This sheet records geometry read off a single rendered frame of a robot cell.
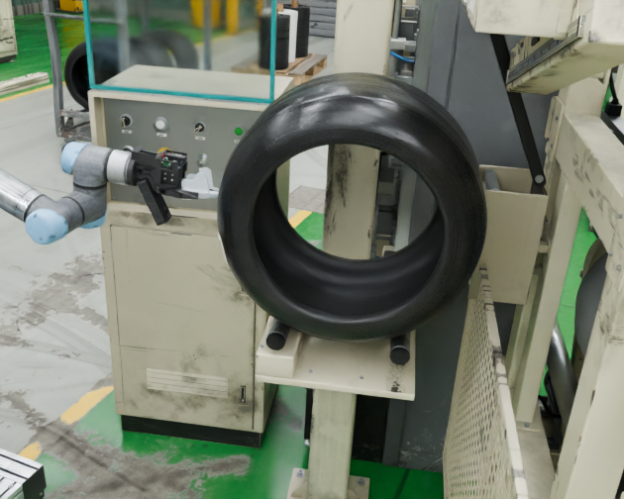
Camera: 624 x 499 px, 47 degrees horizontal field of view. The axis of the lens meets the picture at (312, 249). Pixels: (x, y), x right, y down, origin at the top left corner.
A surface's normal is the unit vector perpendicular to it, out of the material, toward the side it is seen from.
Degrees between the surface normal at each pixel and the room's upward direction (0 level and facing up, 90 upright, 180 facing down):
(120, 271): 90
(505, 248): 90
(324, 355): 0
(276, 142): 82
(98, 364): 0
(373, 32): 90
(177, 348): 90
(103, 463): 0
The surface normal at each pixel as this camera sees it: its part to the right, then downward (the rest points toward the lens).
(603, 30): -0.11, 0.13
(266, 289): -0.28, 0.51
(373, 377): 0.05, -0.90
